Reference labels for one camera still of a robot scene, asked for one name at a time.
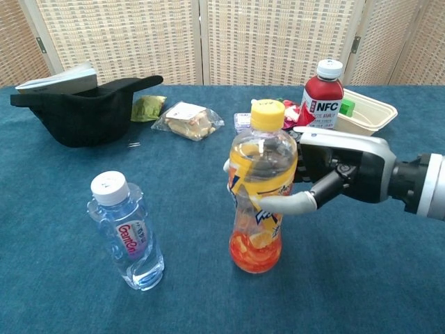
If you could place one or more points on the small white tissue pack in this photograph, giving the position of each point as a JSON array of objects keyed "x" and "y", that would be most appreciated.
[{"x": 242, "y": 120}]

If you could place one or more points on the clear bag of snacks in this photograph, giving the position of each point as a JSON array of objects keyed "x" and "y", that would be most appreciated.
[{"x": 187, "y": 121}]

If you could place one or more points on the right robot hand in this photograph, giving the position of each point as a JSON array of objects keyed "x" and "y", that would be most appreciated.
[{"x": 347, "y": 153}]

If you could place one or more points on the clear water bottle white cap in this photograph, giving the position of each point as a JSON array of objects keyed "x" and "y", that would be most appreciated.
[{"x": 132, "y": 243}]

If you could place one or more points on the blue tablecloth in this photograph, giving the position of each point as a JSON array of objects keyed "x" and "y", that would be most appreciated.
[{"x": 347, "y": 278}]

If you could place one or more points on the orange tea bottle yellow cap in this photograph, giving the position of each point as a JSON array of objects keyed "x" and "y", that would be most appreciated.
[{"x": 257, "y": 250}]

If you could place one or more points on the small metal clip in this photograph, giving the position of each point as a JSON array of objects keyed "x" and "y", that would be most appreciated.
[{"x": 134, "y": 144}]

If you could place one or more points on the beige food container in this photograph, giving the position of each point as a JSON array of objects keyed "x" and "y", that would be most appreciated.
[{"x": 368, "y": 115}]

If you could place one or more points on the black baseball cap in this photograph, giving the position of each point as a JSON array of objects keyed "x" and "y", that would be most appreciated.
[{"x": 80, "y": 118}]

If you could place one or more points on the green plastic block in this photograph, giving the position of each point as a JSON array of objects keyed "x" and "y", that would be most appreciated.
[{"x": 347, "y": 107}]

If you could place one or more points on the red pink drink pouch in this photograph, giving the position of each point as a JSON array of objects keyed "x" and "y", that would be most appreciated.
[{"x": 291, "y": 113}]

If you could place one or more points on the woven folding screen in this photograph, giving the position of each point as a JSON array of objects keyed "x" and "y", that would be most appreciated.
[{"x": 139, "y": 35}]

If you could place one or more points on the green snack packet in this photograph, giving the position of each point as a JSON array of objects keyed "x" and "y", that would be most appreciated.
[{"x": 146, "y": 109}]

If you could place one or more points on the red juice bottle white cap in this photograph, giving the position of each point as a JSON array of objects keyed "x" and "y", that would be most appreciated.
[{"x": 321, "y": 94}]

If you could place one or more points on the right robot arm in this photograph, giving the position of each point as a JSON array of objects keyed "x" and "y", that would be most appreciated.
[{"x": 431, "y": 184}]

